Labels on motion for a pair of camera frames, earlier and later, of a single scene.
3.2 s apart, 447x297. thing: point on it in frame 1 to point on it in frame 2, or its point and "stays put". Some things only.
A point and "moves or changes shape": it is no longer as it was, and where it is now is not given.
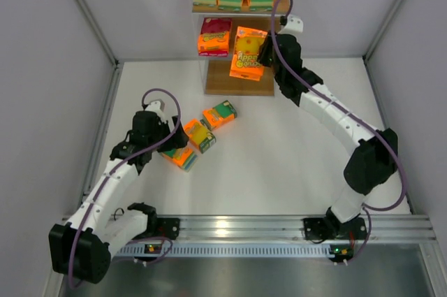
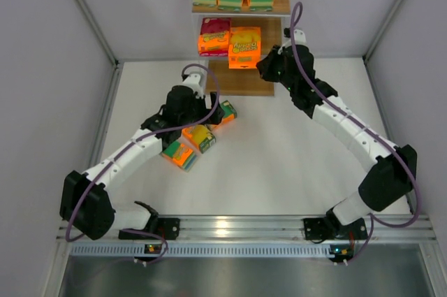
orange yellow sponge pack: (199, 136) stays put
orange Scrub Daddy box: (248, 45) moves or changes shape
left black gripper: (177, 138) to (212, 110)
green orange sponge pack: (185, 158) stays put
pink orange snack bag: (214, 39) stays put
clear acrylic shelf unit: (235, 5) stays put
